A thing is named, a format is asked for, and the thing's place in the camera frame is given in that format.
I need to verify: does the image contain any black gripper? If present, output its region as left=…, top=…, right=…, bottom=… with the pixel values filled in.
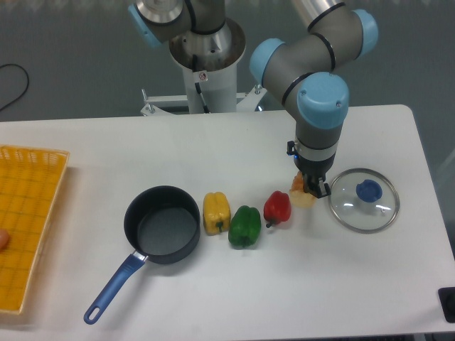
left=287, top=140, right=335, bottom=197

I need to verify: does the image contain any toasted bread piece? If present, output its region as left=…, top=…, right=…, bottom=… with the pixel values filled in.
left=289, top=171, right=316, bottom=208

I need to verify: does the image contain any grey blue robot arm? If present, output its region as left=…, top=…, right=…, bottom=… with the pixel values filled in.
left=128, top=1, right=378, bottom=198

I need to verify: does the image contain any red bell pepper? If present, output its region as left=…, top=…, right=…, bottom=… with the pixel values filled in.
left=263, top=190, right=291, bottom=228

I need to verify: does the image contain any glass lid blue knob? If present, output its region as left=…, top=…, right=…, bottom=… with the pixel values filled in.
left=328, top=168, right=400, bottom=234

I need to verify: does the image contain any green bell pepper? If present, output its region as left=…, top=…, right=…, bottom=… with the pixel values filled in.
left=228, top=205, right=261, bottom=248

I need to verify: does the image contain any yellow bell pepper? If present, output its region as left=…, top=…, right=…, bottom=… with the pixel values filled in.
left=203, top=192, right=231, bottom=236

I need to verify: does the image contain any black table corner device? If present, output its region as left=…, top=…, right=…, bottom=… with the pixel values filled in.
left=438, top=287, right=455, bottom=323

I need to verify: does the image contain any yellow plastic basket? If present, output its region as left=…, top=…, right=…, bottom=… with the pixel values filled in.
left=1, top=145, right=70, bottom=315

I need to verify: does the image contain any dark pot blue handle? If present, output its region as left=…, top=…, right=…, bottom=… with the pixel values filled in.
left=83, top=185, right=200, bottom=325

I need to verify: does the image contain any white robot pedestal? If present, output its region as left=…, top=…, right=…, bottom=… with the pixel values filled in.
left=141, top=18, right=267, bottom=116

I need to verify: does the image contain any black cable on floor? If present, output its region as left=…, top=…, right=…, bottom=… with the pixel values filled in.
left=0, top=63, right=30, bottom=112

